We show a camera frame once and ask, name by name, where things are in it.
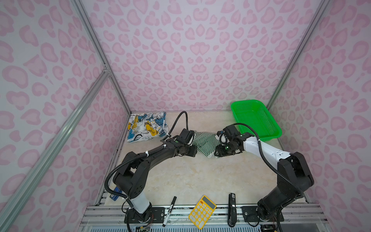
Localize green white striped garment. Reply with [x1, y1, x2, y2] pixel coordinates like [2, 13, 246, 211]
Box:
[193, 131, 221, 158]

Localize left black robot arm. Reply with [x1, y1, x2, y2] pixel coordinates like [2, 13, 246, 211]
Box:
[104, 111, 197, 224]

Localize colourful printed white shirt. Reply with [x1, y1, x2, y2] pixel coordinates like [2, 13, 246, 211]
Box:
[127, 112, 169, 143]

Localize yellow calculator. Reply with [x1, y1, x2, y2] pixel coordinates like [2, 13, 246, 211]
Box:
[188, 195, 217, 230]

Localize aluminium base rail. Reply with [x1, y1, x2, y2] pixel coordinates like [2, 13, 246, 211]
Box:
[78, 203, 332, 232]

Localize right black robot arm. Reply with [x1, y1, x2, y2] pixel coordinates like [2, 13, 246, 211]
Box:
[214, 123, 315, 221]

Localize black marker pen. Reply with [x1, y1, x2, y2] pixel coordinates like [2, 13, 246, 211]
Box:
[162, 196, 177, 227]

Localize black stapler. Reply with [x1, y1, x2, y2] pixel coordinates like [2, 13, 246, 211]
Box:
[227, 193, 237, 228]

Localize green plastic basket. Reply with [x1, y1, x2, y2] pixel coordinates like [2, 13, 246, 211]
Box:
[231, 100, 282, 142]

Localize blue stapler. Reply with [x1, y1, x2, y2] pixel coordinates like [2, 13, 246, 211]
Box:
[110, 186, 122, 201]

